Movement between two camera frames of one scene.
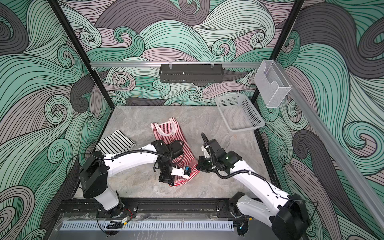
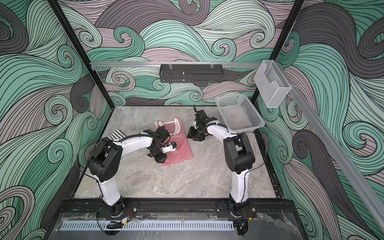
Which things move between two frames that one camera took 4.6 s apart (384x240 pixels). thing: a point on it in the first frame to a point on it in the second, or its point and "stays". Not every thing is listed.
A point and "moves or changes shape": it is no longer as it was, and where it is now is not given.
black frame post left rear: x=63 y=19 stays
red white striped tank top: x=168 y=131 moves or changes shape
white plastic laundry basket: x=238 y=113 stays
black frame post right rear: x=278 y=44 stays
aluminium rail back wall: x=173 y=64 stays
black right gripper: x=200 y=164 to x=191 y=132
